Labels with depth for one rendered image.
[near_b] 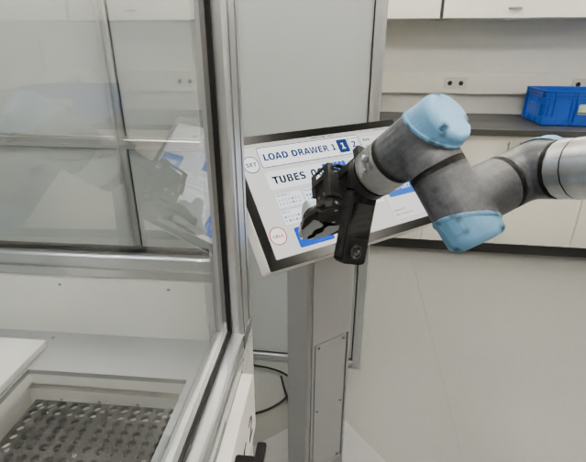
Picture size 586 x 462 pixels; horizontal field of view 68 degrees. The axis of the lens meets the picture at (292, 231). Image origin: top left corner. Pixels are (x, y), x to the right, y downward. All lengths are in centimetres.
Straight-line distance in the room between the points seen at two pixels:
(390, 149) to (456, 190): 10
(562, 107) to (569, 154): 279
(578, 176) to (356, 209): 28
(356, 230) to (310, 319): 56
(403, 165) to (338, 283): 65
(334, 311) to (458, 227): 72
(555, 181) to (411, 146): 17
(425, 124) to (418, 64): 311
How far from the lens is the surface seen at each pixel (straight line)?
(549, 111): 336
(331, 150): 109
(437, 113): 56
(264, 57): 168
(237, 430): 62
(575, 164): 59
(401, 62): 365
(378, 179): 62
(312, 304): 117
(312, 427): 145
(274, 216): 94
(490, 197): 58
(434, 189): 56
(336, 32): 165
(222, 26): 54
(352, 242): 67
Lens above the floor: 139
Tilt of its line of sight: 23 degrees down
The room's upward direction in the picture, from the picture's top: straight up
